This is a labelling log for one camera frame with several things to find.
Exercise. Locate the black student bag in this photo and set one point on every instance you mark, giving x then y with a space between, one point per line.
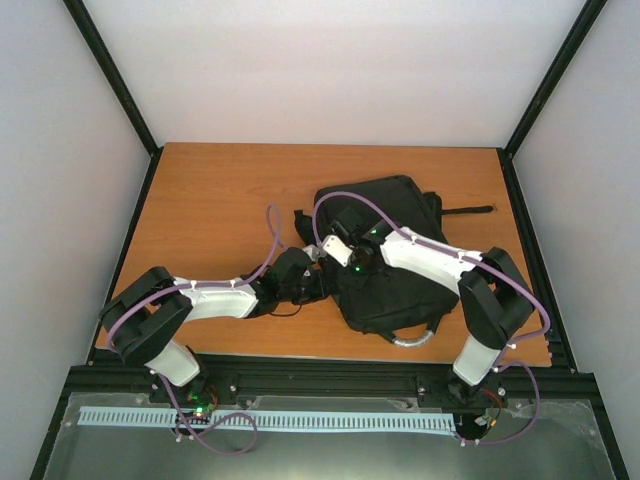
407 311

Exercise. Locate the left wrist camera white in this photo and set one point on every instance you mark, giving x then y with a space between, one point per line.
314 252

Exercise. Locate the right black frame post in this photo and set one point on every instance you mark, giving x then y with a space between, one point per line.
567 51

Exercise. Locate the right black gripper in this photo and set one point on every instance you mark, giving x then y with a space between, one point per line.
369 275

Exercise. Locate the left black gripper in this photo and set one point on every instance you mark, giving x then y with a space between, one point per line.
319 291

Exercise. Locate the left black frame post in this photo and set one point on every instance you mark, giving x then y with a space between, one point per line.
93 39

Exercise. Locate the black frame post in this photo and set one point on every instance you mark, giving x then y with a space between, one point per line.
93 39
567 51

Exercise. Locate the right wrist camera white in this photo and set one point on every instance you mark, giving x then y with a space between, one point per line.
335 248

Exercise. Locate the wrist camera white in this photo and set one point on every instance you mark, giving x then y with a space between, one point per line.
314 252
335 248

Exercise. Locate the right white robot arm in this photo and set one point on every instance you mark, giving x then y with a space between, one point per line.
499 308

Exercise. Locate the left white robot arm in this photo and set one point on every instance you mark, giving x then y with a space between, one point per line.
141 322

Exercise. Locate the black aluminium rail base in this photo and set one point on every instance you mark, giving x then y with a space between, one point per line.
231 380

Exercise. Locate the light blue cable duct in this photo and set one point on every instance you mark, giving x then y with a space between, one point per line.
271 421

